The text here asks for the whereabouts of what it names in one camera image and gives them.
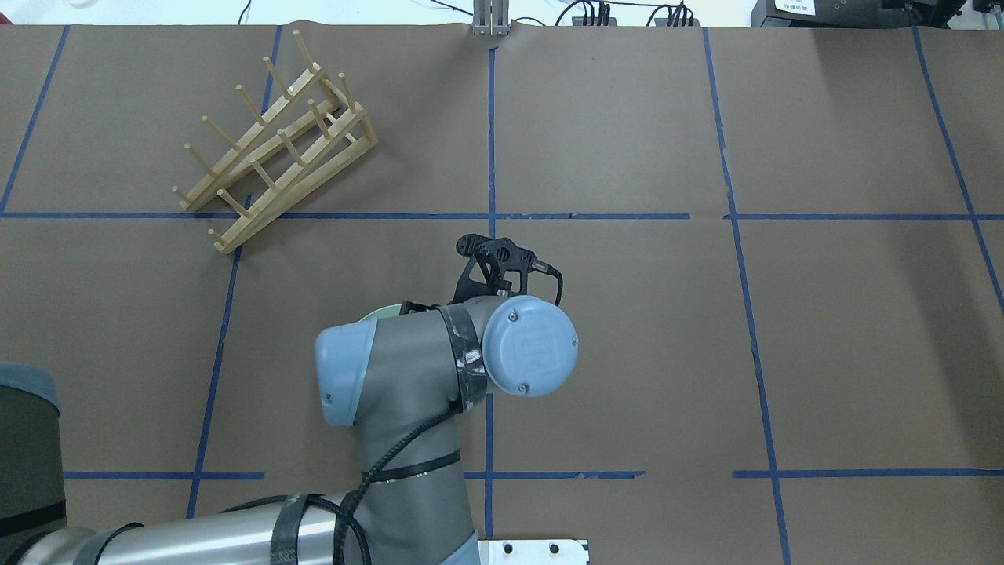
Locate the black computer box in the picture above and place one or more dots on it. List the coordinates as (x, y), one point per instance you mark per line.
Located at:
(853, 14)

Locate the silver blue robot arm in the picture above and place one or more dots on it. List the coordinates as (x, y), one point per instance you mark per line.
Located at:
(397, 382)

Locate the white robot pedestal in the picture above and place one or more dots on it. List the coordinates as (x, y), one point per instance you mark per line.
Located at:
(534, 551)

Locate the pale green plate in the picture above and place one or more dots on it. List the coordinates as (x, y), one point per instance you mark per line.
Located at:
(385, 312)

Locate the brown paper table cover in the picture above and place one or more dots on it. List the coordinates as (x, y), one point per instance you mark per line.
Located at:
(782, 251)

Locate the wooden dish rack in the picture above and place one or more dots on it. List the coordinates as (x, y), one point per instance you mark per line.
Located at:
(309, 134)

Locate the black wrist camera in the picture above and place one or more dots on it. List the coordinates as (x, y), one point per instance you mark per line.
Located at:
(496, 257)

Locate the aluminium frame post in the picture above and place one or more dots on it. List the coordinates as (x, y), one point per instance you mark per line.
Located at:
(491, 18)

